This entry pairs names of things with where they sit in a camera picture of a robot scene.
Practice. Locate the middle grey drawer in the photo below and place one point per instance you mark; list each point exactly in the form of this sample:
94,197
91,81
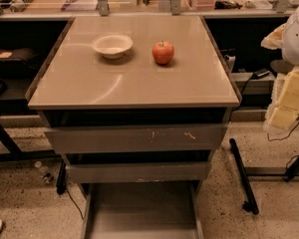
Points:
138,172

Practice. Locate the black phone device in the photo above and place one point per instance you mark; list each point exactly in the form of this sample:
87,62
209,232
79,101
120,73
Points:
260,74

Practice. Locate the bottom open grey drawer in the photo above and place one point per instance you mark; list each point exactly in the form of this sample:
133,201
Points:
149,210

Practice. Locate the plastic bottle on floor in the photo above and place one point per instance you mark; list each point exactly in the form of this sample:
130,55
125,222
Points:
44,172

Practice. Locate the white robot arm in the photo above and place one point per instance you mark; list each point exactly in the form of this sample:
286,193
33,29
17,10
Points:
285,38

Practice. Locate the red apple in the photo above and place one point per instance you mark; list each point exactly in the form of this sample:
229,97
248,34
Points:
162,52

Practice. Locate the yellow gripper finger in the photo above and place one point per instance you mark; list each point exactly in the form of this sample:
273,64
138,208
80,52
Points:
289,96
279,119

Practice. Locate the black floor stand bar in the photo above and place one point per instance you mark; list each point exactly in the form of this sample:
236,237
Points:
250,204

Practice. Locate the black bag on shelf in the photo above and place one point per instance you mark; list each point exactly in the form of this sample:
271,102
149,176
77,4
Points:
23,59

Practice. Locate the grey drawer cabinet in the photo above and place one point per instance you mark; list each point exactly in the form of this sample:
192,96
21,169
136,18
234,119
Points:
79,87

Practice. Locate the top grey drawer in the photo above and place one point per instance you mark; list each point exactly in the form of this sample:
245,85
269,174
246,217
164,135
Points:
136,138

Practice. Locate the white bowl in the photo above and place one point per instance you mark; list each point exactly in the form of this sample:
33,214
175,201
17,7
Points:
112,46

